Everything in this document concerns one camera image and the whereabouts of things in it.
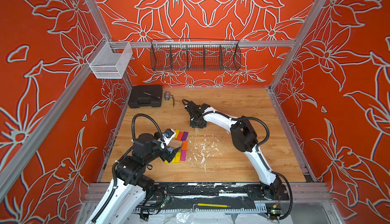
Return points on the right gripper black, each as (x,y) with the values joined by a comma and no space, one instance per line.
(194,122)

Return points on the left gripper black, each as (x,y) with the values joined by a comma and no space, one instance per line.
(166,153)

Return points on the yellow block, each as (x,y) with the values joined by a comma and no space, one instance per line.
(177,159)
(176,133)

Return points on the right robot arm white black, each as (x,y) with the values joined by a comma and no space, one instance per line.
(245,140)

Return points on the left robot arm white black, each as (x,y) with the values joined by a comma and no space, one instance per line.
(129,188)

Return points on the magenta block lower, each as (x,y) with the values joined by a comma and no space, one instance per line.
(183,156)

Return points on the purple block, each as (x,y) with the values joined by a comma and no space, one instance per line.
(184,136)

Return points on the orange block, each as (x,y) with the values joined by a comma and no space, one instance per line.
(184,146)

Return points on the red block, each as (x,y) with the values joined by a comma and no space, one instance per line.
(180,135)

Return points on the metal ball valve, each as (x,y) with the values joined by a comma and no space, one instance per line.
(168,96)

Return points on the yellow pencil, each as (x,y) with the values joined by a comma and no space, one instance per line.
(213,205)

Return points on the black plastic tool case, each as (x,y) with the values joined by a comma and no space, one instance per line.
(146,96)

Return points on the white mesh basket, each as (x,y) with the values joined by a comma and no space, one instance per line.
(109,60)

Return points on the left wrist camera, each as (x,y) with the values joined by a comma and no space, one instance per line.
(168,135)

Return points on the black wire basket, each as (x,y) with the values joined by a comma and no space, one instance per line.
(195,54)

